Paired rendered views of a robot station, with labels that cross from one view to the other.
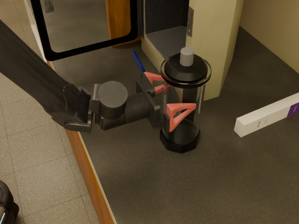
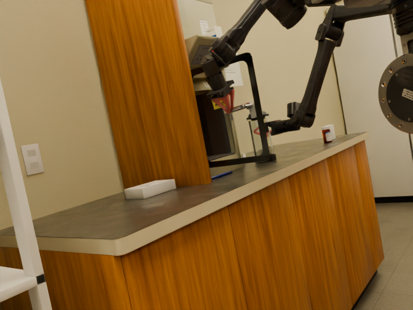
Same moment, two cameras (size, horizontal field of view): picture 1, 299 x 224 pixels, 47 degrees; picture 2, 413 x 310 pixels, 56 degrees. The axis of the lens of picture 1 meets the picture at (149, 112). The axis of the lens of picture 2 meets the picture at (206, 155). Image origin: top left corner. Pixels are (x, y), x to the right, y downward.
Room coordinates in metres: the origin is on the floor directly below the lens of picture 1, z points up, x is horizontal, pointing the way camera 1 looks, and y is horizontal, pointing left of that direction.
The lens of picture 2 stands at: (1.70, 1.45, 1.14)
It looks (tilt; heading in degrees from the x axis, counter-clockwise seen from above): 4 degrees down; 242
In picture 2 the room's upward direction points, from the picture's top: 11 degrees counter-clockwise
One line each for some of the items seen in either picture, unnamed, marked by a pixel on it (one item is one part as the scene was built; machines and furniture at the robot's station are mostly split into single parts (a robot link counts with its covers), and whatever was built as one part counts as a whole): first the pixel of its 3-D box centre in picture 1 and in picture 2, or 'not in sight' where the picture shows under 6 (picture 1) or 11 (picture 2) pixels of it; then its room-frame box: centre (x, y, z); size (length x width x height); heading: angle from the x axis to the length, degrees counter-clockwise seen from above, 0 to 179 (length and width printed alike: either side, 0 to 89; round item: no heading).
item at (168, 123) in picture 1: (173, 107); not in sight; (0.54, -0.05, 1.09); 0.09 x 0.07 x 0.07; 114
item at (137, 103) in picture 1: (137, 106); (281, 127); (0.55, 0.03, 1.09); 0.10 x 0.07 x 0.07; 24
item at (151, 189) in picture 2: not in sight; (150, 189); (1.22, 0.01, 0.96); 0.16 x 0.12 x 0.04; 18
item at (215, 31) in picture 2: not in sight; (214, 35); (0.79, 0.00, 1.54); 0.05 x 0.05 x 0.06; 25
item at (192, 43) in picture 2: not in sight; (212, 53); (0.83, 0.02, 1.46); 0.32 x 0.12 x 0.10; 24
